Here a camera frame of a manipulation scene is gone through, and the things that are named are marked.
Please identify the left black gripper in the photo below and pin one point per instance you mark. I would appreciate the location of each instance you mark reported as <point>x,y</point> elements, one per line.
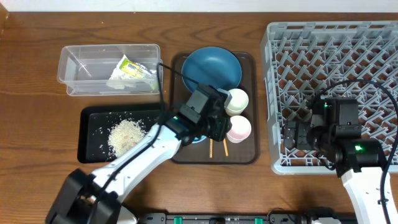
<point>223,126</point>

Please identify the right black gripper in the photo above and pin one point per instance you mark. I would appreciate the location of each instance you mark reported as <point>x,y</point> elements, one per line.
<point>292,135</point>

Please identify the light blue bowl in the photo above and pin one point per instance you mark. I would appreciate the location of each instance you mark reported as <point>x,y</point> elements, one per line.
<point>197,140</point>

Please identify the white cup pink inside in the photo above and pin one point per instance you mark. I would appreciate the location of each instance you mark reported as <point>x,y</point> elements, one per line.
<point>240,129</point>

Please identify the white cup green inside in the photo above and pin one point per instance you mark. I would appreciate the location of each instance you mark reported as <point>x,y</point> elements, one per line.
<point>238,103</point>

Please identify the pile of rice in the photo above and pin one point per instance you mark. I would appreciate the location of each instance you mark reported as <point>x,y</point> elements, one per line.
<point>121,136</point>

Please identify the yellow green snack wrapper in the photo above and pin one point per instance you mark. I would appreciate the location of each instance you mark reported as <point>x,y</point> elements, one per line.
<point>134,69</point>

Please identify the white napkin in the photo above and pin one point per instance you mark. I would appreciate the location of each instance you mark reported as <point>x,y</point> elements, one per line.
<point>120,80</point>

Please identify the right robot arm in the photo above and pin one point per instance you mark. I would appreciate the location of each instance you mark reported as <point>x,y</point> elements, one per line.
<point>334,132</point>

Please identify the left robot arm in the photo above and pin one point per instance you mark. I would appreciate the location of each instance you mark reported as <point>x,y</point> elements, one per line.
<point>97,197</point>

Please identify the grey dishwasher rack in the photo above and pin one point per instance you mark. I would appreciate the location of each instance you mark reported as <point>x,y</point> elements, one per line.
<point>346,59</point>

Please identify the black waste tray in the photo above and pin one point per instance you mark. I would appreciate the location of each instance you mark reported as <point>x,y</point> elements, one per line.
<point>97,122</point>

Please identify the clear plastic waste bin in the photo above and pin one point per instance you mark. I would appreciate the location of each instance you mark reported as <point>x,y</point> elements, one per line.
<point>85,69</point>

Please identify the left wooden chopstick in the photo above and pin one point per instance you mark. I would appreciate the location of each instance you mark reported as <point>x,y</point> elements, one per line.
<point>211,149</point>

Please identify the wooden chopstick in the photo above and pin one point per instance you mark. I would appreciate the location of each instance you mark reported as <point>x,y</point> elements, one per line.
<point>211,149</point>
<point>225,147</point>

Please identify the right wooden chopstick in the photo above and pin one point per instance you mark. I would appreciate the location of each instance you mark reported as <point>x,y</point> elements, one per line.
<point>225,147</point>

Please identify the brown serving tray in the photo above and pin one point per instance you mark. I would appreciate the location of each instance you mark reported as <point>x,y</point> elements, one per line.
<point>245,152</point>

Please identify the dark blue plate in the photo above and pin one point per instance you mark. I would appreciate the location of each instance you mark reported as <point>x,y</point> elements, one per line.
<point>213,66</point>

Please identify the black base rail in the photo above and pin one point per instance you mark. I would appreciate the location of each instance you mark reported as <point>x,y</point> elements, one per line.
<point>273,217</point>

